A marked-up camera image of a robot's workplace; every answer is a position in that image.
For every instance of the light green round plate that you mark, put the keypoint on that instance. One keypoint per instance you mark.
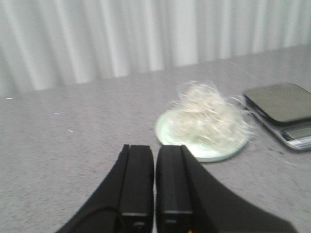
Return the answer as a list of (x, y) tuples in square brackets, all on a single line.
[(202, 152)]

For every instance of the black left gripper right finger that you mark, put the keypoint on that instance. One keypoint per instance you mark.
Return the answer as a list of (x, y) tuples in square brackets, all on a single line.
[(190, 200)]

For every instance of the black silver kitchen scale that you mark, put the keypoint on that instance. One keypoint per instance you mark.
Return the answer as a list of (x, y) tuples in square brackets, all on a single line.
[(285, 110)]

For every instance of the white pleated curtain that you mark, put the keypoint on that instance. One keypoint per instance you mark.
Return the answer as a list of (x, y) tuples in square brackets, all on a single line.
[(50, 43)]

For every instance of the white vermicelli noodle bundle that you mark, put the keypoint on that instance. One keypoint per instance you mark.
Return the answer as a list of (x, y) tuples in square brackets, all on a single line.
[(202, 114)]

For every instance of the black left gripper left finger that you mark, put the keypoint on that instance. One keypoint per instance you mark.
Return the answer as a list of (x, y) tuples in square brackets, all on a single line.
[(124, 201)]

